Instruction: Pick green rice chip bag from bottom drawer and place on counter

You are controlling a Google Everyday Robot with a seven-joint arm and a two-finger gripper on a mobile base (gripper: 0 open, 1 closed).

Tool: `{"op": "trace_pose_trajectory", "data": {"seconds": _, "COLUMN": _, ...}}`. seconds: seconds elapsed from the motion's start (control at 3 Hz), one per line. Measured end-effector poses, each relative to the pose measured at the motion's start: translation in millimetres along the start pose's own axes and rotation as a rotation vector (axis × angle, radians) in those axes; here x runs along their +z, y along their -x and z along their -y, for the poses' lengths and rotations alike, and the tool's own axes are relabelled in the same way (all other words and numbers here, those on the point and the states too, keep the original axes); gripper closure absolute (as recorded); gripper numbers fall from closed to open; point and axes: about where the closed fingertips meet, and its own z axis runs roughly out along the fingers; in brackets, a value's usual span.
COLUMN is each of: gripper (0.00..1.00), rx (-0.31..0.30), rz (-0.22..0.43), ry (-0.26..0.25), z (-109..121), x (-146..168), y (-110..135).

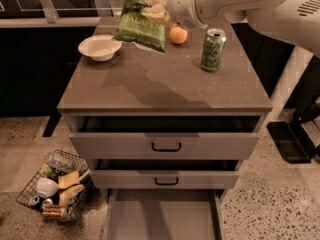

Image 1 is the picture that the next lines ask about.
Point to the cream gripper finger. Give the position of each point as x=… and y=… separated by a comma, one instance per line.
x=158, y=12

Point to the green rice chip bag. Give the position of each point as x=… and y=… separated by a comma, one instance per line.
x=134, y=27

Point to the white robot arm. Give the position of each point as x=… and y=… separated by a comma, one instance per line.
x=296, y=22

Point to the grey drawer cabinet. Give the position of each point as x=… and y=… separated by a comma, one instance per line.
x=137, y=82

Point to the top grey drawer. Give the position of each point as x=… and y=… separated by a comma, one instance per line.
x=166, y=137

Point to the grey drawer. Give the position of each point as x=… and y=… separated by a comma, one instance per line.
x=163, y=215
x=164, y=174
x=166, y=137

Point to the middle grey drawer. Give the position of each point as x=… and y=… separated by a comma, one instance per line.
x=164, y=174

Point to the bottom grey drawer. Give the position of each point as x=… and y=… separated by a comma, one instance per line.
x=163, y=215

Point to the orange fruit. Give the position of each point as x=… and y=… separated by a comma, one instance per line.
x=178, y=35

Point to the white ceramic bowl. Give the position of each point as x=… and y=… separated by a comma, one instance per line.
x=100, y=48

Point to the green soda can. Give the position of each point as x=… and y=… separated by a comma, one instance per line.
x=213, y=48

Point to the clear plastic bottle in basket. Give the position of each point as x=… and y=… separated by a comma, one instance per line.
x=59, y=163

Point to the black floor tray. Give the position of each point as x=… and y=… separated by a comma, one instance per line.
x=293, y=142

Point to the yellow sponge in basket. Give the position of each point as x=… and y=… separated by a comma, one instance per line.
x=67, y=195
x=68, y=180

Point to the small white bowl in basket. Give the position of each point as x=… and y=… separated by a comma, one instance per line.
x=46, y=187

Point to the silver can in basket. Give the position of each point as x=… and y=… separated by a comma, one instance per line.
x=34, y=201

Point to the brown snack bar in basket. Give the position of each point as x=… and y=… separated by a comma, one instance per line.
x=57, y=212

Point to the black wire basket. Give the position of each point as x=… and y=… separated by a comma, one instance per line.
x=76, y=205

